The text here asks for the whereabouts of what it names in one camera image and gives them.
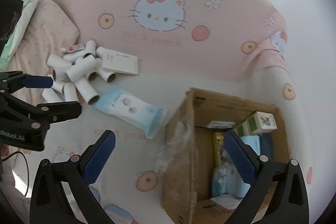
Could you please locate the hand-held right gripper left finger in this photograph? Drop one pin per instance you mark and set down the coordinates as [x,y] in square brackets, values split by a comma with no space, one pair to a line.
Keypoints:
[101,155]

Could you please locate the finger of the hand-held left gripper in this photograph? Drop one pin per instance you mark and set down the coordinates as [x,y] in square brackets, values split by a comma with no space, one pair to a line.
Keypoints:
[36,81]
[63,109]

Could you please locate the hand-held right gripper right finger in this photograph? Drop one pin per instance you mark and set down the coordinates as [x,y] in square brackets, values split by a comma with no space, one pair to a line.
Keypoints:
[239,158]

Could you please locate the pile of white paper rolls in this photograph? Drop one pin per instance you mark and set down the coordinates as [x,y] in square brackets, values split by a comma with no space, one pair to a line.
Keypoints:
[81,69]

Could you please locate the blue wet wipes pack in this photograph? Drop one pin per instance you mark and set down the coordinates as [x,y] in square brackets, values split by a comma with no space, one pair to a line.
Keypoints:
[131,111]

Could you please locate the brown cardboard box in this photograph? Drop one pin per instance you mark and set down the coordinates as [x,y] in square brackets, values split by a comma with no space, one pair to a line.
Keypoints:
[181,161]

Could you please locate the white green folded cloth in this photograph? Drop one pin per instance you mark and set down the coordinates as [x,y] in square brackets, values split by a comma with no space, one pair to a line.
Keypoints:
[26,6]

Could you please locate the light blue case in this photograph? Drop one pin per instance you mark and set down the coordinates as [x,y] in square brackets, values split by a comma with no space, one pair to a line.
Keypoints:
[250,142]

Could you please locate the blue white tissue packet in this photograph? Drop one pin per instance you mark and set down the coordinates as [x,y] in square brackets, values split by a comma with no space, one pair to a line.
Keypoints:
[225,179]

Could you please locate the yellow packet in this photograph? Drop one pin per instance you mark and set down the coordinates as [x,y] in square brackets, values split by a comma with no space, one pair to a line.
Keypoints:
[217,145]

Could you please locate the white green small carton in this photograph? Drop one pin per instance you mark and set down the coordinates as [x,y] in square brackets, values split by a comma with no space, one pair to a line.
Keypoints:
[242,129]
[265,120]

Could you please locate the blue denim case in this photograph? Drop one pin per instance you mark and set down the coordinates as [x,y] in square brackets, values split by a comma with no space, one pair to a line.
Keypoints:
[266,145]

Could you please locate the white flat paper box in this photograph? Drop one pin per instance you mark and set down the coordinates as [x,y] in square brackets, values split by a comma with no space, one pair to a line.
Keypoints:
[119,61]

